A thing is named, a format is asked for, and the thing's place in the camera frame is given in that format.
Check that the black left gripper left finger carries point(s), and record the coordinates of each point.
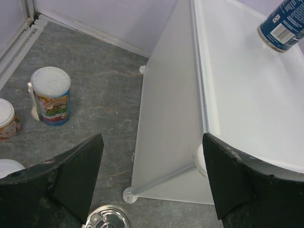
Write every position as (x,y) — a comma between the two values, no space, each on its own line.
(56,193)

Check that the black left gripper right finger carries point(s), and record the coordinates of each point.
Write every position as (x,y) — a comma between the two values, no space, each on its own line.
(249,192)

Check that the blue soup can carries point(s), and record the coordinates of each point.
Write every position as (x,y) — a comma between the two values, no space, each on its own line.
(109,216)
(284,27)

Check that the white lid can bottom left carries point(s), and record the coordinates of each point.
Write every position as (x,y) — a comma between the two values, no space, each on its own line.
(8,166)

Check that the yellow short can white lid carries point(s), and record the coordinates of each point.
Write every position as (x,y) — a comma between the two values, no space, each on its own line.
(9,122)

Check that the tall blue can white lid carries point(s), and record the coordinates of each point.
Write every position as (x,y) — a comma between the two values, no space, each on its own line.
(49,89)

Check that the white plastic cube cabinet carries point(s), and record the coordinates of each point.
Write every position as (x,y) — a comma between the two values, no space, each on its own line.
(210,72)

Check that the left aluminium corner post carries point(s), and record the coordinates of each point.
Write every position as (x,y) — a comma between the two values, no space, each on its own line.
(19,29)

